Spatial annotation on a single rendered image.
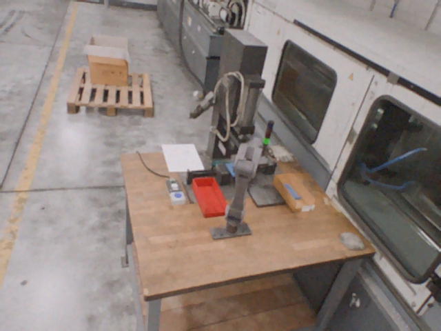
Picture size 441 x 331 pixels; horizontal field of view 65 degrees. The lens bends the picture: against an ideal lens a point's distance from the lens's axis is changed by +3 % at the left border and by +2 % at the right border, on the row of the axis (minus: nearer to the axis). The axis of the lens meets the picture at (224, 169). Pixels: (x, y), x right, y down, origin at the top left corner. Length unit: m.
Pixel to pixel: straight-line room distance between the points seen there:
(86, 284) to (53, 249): 0.41
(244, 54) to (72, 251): 1.88
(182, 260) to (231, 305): 0.81
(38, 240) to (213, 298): 1.39
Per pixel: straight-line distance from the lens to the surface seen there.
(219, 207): 1.75
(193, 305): 2.19
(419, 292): 1.77
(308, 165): 2.37
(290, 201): 1.86
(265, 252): 1.60
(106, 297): 2.50
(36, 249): 2.85
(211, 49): 4.82
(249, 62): 1.71
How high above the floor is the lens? 2.04
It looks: 34 degrees down
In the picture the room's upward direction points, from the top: 11 degrees clockwise
